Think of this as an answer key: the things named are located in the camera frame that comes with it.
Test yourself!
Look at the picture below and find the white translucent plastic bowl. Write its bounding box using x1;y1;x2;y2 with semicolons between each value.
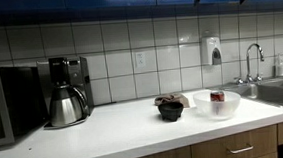
192;88;243;122

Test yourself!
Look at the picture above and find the red soda can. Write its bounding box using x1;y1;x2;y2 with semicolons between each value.
209;89;226;104

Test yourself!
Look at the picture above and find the stainless steel coffee carafe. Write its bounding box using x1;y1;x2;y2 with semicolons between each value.
47;82;91;128

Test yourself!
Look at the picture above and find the stainless steel microwave oven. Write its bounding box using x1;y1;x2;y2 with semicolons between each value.
0;63;51;149

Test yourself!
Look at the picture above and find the chrome gooseneck faucet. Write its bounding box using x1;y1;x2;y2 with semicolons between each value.
231;41;267;85

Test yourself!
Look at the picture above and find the clear soap pump bottle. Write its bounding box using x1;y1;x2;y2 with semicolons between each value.
273;52;283;79

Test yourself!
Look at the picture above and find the black steel coffee maker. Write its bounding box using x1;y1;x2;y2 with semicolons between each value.
36;54;97;131

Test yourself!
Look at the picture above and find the silver drawer pull handle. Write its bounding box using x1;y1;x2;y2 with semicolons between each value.
225;142;255;155

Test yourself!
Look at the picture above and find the white wall power outlet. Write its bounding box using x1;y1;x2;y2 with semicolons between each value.
135;52;148;69

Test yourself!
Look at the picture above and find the stainless steel sink basin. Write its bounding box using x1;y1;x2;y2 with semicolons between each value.
221;76;283;113

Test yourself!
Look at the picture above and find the black stone footed bowl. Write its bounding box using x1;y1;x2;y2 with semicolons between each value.
156;100;186;124

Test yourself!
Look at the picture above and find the brown crumpled cloth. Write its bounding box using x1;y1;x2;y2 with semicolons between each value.
153;92;192;111

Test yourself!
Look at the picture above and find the white wall soap dispenser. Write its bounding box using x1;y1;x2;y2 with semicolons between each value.
199;35;224;67

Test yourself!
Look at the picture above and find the wide wooden drawer front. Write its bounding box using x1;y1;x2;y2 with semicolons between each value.
189;124;280;158

